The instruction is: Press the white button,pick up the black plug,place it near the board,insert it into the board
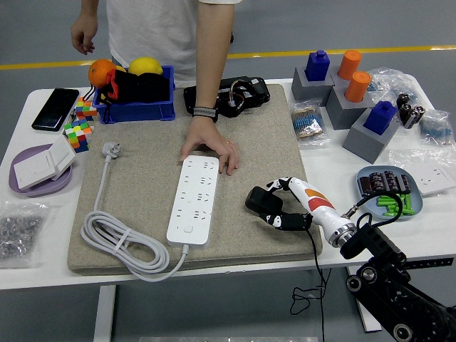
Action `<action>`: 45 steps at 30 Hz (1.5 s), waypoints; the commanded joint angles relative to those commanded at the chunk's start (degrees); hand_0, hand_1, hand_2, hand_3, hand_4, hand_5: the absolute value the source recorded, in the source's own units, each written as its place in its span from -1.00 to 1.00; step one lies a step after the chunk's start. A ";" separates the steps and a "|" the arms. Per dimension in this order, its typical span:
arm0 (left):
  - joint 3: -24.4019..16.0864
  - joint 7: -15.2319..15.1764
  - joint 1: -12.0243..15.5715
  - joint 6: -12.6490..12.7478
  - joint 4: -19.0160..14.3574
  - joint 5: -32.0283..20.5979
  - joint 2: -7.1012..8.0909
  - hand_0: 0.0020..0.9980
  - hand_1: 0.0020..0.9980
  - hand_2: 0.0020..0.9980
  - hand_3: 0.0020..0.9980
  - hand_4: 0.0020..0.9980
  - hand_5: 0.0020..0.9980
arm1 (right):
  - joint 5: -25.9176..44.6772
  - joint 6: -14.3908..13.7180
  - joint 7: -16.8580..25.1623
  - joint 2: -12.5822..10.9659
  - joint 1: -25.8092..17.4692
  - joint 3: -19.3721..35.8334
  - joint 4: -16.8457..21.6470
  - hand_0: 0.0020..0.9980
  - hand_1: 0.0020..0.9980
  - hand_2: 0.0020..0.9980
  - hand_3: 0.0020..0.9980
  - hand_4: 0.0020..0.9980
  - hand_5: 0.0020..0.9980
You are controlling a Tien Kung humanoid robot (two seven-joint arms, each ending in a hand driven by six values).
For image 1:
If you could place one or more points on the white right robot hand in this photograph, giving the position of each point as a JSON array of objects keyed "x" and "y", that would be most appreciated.
[{"x": 320, "y": 206}]

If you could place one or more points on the person's right hand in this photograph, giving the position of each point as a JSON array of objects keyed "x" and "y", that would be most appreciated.
[{"x": 85, "y": 33}]

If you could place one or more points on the person's left hand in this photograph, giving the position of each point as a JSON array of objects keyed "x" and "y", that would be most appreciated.
[{"x": 210, "y": 139}]

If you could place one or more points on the black plug adapter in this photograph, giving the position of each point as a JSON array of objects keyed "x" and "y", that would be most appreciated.
[{"x": 261, "y": 203}]

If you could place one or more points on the white power strip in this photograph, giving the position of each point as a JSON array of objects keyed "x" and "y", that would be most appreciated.
[{"x": 194, "y": 213}]

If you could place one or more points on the person's right forearm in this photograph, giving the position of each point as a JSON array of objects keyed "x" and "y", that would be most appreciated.
[{"x": 89, "y": 9}]

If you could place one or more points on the person's left forearm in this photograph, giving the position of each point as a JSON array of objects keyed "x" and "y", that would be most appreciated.
[{"x": 213, "y": 53}]

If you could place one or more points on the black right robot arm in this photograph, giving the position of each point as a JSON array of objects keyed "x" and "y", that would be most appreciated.
[{"x": 374, "y": 242}]

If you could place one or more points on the black wristband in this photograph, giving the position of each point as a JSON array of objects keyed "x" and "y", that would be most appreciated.
[{"x": 204, "y": 112}]

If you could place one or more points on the orange fruit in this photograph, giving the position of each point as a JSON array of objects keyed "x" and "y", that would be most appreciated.
[{"x": 99, "y": 71}]

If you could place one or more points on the brown cylindrical capacitor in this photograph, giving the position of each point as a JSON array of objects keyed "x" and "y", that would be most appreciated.
[{"x": 365, "y": 185}]

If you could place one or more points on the small yellow fruit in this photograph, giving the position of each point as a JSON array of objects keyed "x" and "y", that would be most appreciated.
[{"x": 121, "y": 68}]

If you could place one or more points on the grey-brown mat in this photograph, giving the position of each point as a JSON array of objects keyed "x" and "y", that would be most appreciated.
[{"x": 267, "y": 142}]

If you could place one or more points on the black cylindrical capacitor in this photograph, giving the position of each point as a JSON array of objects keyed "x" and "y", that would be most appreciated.
[
  {"x": 390, "y": 181},
  {"x": 404, "y": 182},
  {"x": 377, "y": 182}
]

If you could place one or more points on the person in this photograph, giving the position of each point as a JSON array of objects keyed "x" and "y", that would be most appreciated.
[{"x": 153, "y": 35}]

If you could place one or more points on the yellow lemon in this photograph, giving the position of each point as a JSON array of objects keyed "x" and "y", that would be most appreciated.
[{"x": 146, "y": 66}]

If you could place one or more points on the grey square holder block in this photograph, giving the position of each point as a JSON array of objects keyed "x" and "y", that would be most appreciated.
[
  {"x": 360, "y": 146},
  {"x": 342, "y": 112},
  {"x": 303, "y": 89}
]

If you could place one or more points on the blue plastic bin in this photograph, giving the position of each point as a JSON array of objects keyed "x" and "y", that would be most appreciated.
[{"x": 142, "y": 110}]

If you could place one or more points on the multicolour puzzle cube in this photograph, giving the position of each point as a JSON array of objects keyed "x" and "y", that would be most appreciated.
[
  {"x": 78, "y": 135},
  {"x": 85, "y": 108}
]

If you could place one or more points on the black pouch with red trim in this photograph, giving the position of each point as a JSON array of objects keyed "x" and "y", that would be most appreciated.
[{"x": 142, "y": 89}]

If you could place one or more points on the black smartphone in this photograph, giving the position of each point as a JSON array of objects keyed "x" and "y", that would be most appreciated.
[{"x": 55, "y": 108}]

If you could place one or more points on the bag of taped resistors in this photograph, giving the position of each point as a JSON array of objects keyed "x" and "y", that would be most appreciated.
[{"x": 308, "y": 124}]

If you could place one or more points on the blue-grey plate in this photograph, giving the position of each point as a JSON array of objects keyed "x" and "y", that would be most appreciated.
[{"x": 417, "y": 203}]

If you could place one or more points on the blue bottle-shaped peg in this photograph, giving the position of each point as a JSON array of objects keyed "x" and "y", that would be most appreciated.
[
  {"x": 317, "y": 66},
  {"x": 379, "y": 119}
]

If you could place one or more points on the black desk control panel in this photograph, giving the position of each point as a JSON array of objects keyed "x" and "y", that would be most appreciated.
[{"x": 431, "y": 263}]

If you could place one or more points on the orange cylinder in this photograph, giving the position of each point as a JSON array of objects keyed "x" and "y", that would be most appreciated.
[
  {"x": 349, "y": 64},
  {"x": 358, "y": 87}
]

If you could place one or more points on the light grey holder block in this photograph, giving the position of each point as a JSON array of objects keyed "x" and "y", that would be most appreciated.
[{"x": 336, "y": 81}]

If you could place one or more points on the white table leg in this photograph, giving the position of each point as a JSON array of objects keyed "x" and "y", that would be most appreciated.
[
  {"x": 370, "y": 324},
  {"x": 104, "y": 313}
]

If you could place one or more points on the bag of black capacitors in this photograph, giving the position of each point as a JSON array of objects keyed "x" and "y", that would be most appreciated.
[{"x": 409, "y": 110}]

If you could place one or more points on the clear crumpled plastic bag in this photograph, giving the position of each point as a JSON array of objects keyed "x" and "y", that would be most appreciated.
[{"x": 392, "y": 82}]

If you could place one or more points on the purple plate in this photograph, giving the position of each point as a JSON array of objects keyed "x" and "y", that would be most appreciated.
[{"x": 42, "y": 189}]

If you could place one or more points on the bag of metal nuts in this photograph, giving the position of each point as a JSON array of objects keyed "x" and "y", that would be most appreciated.
[{"x": 19, "y": 231}]

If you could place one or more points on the white wall socket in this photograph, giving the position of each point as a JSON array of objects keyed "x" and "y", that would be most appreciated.
[{"x": 434, "y": 180}]

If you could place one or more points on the small white wall switch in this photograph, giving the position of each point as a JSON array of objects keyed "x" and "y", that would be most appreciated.
[{"x": 62, "y": 155}]

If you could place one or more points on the large white wall switch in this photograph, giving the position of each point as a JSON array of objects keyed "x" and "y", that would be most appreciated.
[{"x": 33, "y": 169}]

